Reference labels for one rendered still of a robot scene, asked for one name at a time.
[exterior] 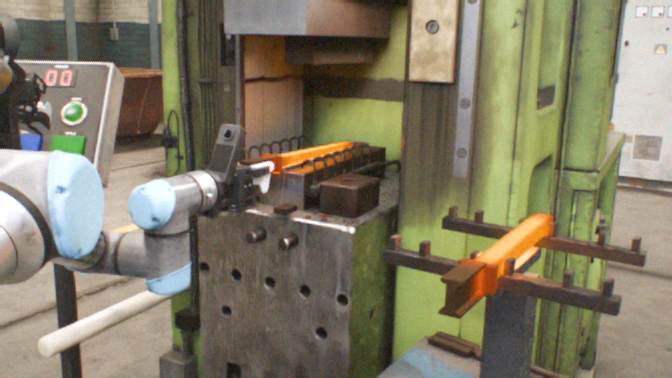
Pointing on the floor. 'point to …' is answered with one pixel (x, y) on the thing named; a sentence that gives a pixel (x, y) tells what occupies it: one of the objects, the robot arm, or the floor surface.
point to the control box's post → (64, 286)
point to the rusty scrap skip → (140, 104)
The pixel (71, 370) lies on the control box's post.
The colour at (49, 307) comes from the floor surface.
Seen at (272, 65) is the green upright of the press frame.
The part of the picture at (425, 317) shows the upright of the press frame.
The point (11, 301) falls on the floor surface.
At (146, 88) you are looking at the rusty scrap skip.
